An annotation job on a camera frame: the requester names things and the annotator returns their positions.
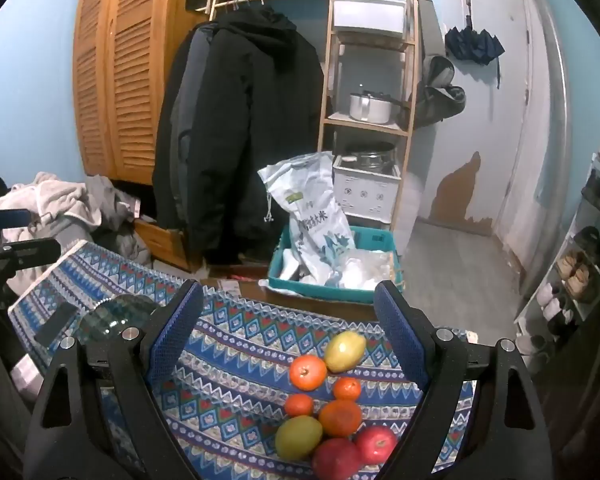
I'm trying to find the small tangerine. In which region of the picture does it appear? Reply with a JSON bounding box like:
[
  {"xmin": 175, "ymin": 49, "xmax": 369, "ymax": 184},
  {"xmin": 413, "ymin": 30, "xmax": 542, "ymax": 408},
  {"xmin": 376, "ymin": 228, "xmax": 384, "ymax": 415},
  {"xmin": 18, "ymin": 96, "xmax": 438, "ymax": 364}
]
[
  {"xmin": 284, "ymin": 393, "xmax": 314, "ymax": 418},
  {"xmin": 333, "ymin": 378, "xmax": 362, "ymax": 402}
]

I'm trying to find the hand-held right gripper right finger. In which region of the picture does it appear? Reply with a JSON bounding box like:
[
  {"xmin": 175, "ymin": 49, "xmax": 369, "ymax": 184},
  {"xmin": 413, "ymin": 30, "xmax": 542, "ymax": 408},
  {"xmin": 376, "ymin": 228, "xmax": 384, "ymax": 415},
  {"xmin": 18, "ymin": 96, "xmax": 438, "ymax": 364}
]
[{"xmin": 374, "ymin": 280, "xmax": 553, "ymax": 480}]

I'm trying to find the dark blue umbrella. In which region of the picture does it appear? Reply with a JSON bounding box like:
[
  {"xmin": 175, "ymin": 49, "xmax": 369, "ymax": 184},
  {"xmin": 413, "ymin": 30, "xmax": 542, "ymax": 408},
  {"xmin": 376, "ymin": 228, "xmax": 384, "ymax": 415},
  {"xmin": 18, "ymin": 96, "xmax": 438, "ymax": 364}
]
[{"xmin": 444, "ymin": 12, "xmax": 506, "ymax": 66}]

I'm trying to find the red apple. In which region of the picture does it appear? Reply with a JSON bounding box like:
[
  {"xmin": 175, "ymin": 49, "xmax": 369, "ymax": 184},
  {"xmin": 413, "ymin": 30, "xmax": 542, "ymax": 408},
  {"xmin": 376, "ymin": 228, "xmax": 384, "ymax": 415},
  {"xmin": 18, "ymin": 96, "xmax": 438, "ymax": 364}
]
[
  {"xmin": 355, "ymin": 425, "xmax": 398, "ymax": 465},
  {"xmin": 312, "ymin": 437, "xmax": 363, "ymax": 480}
]

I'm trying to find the white storage box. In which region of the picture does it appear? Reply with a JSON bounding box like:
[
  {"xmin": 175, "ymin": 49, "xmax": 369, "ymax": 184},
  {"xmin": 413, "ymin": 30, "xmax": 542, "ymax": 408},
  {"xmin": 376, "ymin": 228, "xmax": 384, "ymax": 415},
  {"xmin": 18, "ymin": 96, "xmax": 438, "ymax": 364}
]
[{"xmin": 332, "ymin": 0, "xmax": 411, "ymax": 36}]

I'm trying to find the black phone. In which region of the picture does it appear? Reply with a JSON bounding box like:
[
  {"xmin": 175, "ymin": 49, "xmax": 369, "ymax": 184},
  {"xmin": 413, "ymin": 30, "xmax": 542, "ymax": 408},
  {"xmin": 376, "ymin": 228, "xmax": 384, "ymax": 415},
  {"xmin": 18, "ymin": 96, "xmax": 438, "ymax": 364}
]
[{"xmin": 34, "ymin": 301, "xmax": 78, "ymax": 346}]

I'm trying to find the pile of pale clothes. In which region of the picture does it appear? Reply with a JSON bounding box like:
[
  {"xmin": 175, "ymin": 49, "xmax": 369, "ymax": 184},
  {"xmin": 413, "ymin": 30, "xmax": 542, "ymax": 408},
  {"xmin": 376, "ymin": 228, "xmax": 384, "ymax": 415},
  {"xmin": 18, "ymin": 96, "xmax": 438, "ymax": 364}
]
[{"xmin": 0, "ymin": 172, "xmax": 88, "ymax": 296}]

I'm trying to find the white patterned crate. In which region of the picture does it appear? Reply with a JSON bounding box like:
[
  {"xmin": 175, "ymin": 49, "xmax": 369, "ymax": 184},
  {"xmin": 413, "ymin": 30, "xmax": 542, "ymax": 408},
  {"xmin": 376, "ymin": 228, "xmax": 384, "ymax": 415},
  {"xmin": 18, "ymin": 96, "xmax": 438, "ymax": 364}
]
[{"xmin": 332, "ymin": 155, "xmax": 401, "ymax": 221}]

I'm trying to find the white pot with lid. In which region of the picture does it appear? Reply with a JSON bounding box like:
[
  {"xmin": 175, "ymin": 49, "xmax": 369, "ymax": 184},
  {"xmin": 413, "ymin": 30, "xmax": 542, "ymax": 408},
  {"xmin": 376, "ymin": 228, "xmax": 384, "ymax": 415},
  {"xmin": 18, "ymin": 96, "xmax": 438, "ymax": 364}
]
[{"xmin": 349, "ymin": 91, "xmax": 396, "ymax": 125}]

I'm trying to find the white door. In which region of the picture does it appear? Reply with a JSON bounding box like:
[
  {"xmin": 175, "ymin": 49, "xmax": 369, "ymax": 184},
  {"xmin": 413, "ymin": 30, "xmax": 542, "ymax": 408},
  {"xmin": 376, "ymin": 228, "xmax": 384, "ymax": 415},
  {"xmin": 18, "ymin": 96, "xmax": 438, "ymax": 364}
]
[{"xmin": 427, "ymin": 0, "xmax": 536, "ymax": 241}]

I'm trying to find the blue patterned tablecloth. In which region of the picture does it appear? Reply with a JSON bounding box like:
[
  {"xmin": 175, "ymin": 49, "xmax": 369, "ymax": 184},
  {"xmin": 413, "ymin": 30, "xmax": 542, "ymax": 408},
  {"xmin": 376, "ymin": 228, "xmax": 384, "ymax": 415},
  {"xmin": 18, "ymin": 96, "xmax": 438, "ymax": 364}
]
[{"xmin": 7, "ymin": 240, "xmax": 481, "ymax": 480}]

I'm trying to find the pair of brown shoes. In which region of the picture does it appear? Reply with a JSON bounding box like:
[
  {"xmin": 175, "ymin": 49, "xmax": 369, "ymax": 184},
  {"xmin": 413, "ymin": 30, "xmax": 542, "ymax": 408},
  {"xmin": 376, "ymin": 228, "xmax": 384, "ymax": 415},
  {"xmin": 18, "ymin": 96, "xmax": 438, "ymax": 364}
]
[{"xmin": 555, "ymin": 252, "xmax": 593, "ymax": 301}]

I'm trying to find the grey printed garment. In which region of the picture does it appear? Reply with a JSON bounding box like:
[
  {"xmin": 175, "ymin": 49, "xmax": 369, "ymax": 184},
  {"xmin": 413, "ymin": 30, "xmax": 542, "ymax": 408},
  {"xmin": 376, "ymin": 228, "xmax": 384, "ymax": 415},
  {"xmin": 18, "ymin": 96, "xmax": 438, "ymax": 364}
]
[{"xmin": 5, "ymin": 215, "xmax": 96, "ymax": 301}]

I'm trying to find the yellow-green mango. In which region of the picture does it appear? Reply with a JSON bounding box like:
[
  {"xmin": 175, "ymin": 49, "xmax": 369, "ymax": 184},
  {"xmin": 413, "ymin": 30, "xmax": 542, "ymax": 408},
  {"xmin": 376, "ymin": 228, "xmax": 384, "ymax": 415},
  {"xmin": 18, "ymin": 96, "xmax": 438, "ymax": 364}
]
[
  {"xmin": 325, "ymin": 331, "xmax": 367, "ymax": 373},
  {"xmin": 275, "ymin": 415, "xmax": 324, "ymax": 461}
]

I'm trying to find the pair of white shoes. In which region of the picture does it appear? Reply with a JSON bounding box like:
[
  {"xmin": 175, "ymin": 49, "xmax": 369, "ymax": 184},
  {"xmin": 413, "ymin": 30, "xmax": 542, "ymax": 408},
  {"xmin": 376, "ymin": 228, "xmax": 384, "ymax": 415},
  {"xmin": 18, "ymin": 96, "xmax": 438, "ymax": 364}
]
[{"xmin": 537, "ymin": 282, "xmax": 576, "ymax": 333}]

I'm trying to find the dark glass plate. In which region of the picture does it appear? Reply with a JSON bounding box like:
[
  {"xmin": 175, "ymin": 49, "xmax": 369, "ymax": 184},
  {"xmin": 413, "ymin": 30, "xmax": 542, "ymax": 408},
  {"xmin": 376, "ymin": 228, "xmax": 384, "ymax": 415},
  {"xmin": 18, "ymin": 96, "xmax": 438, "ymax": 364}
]
[{"xmin": 77, "ymin": 296, "xmax": 158, "ymax": 346}]

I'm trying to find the large orange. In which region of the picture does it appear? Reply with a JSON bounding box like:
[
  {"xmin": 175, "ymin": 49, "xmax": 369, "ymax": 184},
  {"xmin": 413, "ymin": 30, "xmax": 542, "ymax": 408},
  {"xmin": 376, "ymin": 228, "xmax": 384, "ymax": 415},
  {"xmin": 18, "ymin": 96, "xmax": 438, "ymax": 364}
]
[
  {"xmin": 289, "ymin": 355, "xmax": 328, "ymax": 392},
  {"xmin": 318, "ymin": 399, "xmax": 363, "ymax": 437}
]

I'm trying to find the grey jacket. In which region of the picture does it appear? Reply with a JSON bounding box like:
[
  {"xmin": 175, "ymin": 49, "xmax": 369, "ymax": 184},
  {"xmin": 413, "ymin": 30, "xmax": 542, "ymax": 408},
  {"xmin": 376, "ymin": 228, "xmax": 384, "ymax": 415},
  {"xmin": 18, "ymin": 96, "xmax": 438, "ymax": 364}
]
[{"xmin": 170, "ymin": 25, "xmax": 216, "ymax": 211}]

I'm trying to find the wooden shelf rack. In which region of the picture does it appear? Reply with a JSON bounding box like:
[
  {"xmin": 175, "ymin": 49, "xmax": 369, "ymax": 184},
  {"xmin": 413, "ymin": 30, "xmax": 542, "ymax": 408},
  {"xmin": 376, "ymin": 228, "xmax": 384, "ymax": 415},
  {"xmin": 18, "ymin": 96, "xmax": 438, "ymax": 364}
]
[{"xmin": 317, "ymin": 0, "xmax": 421, "ymax": 256}]

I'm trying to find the black hooded coat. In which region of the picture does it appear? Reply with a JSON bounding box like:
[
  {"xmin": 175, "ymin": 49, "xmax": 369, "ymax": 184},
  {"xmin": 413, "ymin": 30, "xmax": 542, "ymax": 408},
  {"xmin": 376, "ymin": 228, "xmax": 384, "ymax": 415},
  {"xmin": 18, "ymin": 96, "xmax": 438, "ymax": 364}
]
[{"xmin": 152, "ymin": 5, "xmax": 326, "ymax": 263}]

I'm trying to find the grey hanging bag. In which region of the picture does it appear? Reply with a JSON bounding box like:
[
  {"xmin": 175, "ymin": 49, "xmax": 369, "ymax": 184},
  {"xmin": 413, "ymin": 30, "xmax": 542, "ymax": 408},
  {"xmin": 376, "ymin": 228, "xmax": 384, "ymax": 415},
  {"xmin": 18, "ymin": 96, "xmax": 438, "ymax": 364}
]
[
  {"xmin": 420, "ymin": 85, "xmax": 467, "ymax": 126},
  {"xmin": 420, "ymin": 55, "xmax": 453, "ymax": 91}
]

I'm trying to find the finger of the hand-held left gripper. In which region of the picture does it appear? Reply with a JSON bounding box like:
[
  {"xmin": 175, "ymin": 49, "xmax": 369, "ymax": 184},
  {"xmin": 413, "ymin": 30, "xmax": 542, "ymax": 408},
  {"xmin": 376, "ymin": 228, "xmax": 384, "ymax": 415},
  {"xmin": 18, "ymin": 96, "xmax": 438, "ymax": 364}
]
[
  {"xmin": 0, "ymin": 238, "xmax": 62, "ymax": 274},
  {"xmin": 0, "ymin": 208, "xmax": 32, "ymax": 231}
]

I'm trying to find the teal plastic basket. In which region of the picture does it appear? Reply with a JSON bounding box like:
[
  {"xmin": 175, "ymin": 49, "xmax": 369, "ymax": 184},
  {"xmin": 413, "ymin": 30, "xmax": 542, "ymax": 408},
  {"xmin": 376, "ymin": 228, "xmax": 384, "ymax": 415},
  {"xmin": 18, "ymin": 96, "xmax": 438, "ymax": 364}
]
[{"xmin": 267, "ymin": 225, "xmax": 406, "ymax": 303}]

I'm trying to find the white rice bag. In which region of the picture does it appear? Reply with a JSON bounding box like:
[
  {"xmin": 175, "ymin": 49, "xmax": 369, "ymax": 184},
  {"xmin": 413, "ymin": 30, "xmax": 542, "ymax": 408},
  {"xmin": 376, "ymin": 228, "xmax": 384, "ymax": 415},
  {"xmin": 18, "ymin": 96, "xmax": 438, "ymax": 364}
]
[{"xmin": 257, "ymin": 151, "xmax": 356, "ymax": 281}]

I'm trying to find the wooden louvred wardrobe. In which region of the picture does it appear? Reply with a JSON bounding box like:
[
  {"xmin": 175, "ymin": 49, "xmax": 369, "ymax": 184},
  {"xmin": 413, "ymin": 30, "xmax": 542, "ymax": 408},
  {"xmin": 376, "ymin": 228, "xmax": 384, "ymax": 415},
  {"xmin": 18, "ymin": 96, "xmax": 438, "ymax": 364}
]
[{"xmin": 72, "ymin": 0, "xmax": 213, "ymax": 183}]

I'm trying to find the wooden drawer unit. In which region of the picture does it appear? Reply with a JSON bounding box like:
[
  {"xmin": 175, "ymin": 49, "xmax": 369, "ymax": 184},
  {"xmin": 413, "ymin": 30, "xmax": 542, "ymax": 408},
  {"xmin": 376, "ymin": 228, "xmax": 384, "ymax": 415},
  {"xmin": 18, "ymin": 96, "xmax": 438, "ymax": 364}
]
[{"xmin": 130, "ymin": 217, "xmax": 201, "ymax": 271}]

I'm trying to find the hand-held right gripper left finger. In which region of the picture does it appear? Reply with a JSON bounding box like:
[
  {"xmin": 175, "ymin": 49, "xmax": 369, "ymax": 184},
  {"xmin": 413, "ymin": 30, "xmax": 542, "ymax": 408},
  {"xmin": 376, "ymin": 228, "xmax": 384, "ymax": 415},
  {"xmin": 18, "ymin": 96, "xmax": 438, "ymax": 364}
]
[{"xmin": 24, "ymin": 280, "xmax": 206, "ymax": 480}]

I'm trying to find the pair of black shoes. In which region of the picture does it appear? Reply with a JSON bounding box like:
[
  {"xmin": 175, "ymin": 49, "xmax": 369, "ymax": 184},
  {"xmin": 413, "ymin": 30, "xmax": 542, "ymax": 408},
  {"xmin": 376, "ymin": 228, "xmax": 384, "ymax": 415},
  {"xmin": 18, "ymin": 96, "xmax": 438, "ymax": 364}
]
[{"xmin": 572, "ymin": 227, "xmax": 600, "ymax": 268}]

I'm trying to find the grey crumpled clothing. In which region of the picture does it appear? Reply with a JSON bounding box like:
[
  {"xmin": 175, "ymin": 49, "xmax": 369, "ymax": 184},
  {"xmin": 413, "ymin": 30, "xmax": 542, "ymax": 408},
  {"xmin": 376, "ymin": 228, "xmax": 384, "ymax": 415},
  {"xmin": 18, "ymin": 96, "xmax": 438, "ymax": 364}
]
[{"xmin": 80, "ymin": 175, "xmax": 151, "ymax": 266}]

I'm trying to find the clear plastic bag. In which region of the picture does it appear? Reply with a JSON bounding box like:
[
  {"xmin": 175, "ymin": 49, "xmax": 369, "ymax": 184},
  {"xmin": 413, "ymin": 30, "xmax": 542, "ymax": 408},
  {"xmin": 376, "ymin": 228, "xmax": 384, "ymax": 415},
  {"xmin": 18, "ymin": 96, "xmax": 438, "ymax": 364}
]
[{"xmin": 330, "ymin": 250, "xmax": 398, "ymax": 291}]

